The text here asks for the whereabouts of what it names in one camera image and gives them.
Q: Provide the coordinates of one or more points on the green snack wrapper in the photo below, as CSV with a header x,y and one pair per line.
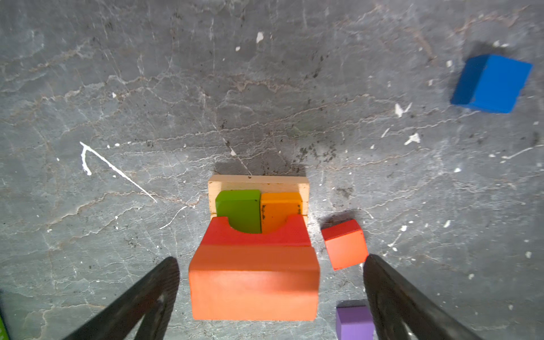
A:
x,y
4,335

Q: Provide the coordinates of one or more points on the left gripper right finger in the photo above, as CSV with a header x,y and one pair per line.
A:
x,y
399,308

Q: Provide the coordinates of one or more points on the red arch wood block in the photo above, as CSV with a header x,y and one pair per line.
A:
x,y
292,233

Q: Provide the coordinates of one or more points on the small red cube block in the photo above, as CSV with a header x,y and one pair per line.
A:
x,y
345,244

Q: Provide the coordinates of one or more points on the orange-red wood block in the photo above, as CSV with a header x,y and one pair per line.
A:
x,y
255,283

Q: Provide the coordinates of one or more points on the blue small cube block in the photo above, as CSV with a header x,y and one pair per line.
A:
x,y
491,83

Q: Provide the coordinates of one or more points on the yellow-orange wood block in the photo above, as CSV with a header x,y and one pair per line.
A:
x,y
276,208

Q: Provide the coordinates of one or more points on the natural wood block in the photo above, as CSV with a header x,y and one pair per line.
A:
x,y
265,184

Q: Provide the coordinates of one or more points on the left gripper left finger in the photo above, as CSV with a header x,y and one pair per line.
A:
x,y
148,304

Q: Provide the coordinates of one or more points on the purple small block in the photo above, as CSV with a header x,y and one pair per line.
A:
x,y
354,320

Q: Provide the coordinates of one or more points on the green rectangular block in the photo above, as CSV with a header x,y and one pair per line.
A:
x,y
242,208

